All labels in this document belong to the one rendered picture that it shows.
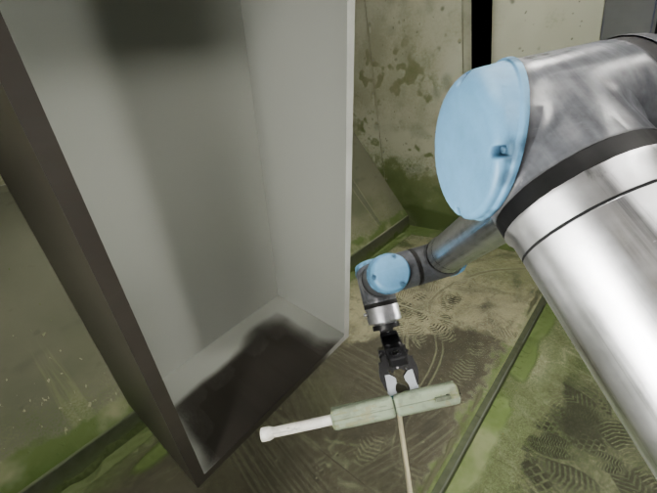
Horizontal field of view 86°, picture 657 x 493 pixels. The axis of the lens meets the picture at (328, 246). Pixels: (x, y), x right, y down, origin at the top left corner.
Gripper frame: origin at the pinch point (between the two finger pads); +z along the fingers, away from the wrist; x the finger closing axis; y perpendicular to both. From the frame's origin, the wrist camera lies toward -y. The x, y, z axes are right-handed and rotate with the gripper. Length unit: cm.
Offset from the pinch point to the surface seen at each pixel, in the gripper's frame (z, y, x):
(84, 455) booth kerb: 5, 47, 121
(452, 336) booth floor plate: -3, 85, -36
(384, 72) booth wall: -178, 124, -52
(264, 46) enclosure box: -94, -18, 14
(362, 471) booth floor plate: 28, 39, 17
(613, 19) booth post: -125, 51, -136
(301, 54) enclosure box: -85, -22, 5
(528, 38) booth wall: -140, 71, -113
